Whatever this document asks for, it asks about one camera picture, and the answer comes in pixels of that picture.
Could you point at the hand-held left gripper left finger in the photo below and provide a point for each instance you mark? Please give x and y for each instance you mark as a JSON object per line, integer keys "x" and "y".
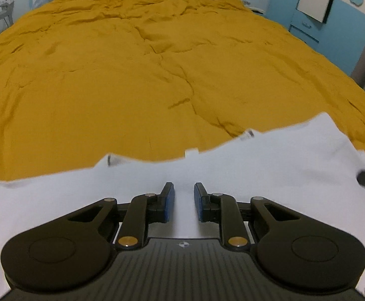
{"x": 169, "y": 202}

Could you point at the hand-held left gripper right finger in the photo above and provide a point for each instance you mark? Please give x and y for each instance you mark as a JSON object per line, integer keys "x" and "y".
{"x": 198, "y": 202}

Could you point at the white printed sweatshirt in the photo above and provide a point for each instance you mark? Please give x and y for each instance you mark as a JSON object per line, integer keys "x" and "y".
{"x": 264, "y": 163}

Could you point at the blue and white wardrobe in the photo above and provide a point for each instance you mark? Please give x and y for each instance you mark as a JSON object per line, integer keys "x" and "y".
{"x": 336, "y": 37}

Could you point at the yellow bed blanket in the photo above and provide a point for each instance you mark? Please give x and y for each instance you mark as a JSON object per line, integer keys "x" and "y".
{"x": 107, "y": 69}

